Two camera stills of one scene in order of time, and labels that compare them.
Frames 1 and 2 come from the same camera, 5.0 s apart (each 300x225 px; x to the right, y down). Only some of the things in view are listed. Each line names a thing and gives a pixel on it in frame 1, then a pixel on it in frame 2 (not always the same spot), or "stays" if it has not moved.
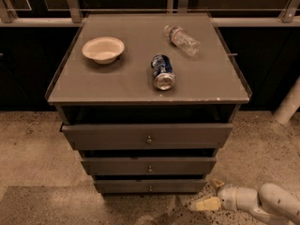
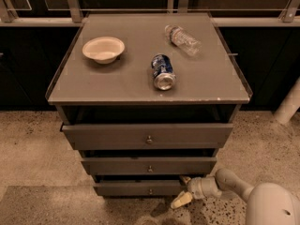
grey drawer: x=151 y=186 stays
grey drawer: x=150 y=166 stays
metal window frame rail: x=290 y=18 stays
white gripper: x=227 y=194 → x=199 y=187
